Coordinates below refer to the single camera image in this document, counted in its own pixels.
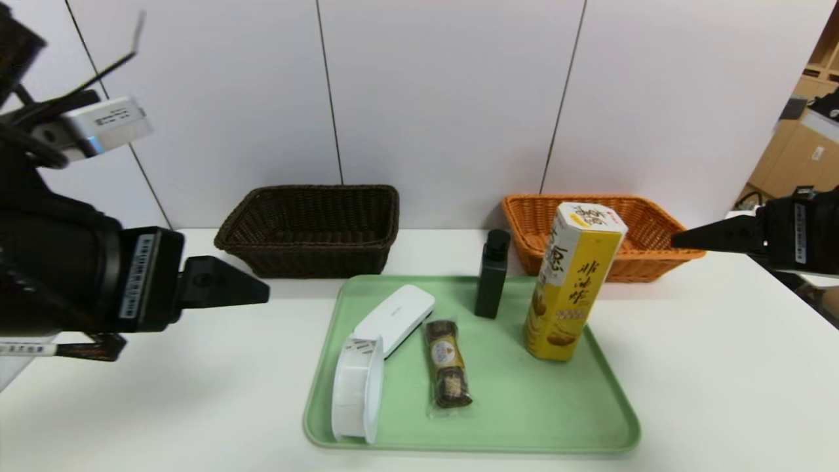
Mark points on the wooden shelf unit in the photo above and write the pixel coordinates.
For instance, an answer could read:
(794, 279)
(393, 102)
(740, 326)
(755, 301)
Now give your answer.
(827, 46)

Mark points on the white round container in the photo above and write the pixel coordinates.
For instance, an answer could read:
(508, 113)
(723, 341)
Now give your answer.
(354, 393)

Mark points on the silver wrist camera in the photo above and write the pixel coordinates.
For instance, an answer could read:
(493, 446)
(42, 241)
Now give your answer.
(827, 124)
(111, 128)

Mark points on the orange wicker basket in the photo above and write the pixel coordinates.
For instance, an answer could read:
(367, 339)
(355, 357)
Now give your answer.
(655, 262)

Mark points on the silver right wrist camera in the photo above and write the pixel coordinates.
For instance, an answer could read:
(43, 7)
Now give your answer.
(827, 124)

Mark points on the black rectangular bottle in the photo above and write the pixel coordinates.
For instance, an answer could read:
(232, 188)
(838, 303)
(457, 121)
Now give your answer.
(491, 282)

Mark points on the dark brown wicker basket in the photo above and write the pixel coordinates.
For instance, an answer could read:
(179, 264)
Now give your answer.
(308, 255)

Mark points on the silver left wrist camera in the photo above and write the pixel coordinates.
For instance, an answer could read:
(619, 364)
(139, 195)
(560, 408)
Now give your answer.
(111, 128)

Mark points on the yellow chips box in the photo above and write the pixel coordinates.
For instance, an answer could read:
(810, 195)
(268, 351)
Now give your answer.
(570, 288)

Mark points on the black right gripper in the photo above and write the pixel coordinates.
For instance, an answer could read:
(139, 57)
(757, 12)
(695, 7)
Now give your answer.
(790, 231)

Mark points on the white rounded plastic case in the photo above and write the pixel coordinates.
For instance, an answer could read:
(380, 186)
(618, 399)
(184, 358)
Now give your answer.
(396, 314)

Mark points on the chocolate pack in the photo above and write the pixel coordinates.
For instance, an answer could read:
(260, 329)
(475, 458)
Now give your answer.
(448, 367)

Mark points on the light green plastic tray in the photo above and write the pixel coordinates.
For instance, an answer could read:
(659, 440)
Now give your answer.
(511, 406)

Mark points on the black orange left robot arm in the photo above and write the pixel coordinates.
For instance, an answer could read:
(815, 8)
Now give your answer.
(46, 249)

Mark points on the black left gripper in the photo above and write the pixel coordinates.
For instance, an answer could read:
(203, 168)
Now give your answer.
(149, 276)

